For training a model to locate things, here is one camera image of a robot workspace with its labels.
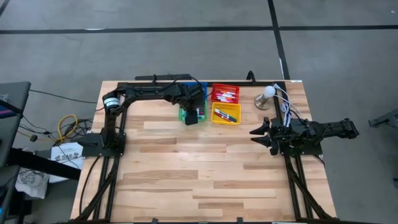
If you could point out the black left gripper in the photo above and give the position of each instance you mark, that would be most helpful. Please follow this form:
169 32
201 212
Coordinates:
191 102

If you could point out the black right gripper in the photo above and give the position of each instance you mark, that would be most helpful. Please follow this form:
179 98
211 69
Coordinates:
283 135

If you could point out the green cap white-label marker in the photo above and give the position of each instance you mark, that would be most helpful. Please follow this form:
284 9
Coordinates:
201 117

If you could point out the slim red Expo marker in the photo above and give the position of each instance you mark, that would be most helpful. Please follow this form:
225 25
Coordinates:
221 115

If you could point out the slim white blue-label pen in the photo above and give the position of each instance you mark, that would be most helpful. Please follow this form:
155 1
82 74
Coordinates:
224 101

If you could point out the small pink white marker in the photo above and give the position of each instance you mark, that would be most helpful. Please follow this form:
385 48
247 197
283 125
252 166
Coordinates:
224 94

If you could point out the slim green marker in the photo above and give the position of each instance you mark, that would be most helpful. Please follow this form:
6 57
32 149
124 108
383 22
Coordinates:
231 118

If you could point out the small orange white marker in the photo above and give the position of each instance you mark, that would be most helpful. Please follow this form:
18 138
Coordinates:
229 99

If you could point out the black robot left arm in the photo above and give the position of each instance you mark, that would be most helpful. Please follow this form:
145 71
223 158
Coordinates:
146 91

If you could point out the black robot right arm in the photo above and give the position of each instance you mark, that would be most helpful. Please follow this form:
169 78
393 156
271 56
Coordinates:
329 129

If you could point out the green plastic basket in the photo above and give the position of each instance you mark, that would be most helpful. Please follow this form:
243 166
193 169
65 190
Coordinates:
181 116

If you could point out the red plastic basket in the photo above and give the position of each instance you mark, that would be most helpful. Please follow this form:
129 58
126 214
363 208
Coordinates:
214 87

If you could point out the black power strip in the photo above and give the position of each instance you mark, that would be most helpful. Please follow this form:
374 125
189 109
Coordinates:
168 76

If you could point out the yellow plastic basket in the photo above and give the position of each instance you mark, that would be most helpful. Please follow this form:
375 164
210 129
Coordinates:
238 109

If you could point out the white bulb lamp brass base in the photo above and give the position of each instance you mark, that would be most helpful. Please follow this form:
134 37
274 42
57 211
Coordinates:
269 91

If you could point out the grey stand foot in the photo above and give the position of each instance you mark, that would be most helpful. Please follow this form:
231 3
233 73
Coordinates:
388 117

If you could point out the white printed paper sheet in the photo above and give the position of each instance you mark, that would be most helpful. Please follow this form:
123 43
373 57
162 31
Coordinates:
66 155

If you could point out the black beam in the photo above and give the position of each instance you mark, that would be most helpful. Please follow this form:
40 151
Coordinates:
46 163

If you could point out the grey desk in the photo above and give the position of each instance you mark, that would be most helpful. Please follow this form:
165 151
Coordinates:
12 99

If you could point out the crumpled white bag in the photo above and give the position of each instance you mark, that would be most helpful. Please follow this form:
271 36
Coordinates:
31 183

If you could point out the black aluminium table frame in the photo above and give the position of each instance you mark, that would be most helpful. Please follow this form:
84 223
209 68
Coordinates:
155 84

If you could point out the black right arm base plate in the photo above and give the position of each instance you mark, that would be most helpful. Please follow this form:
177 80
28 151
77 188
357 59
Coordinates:
311 152

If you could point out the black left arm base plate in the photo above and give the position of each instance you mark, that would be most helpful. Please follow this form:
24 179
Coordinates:
93 149

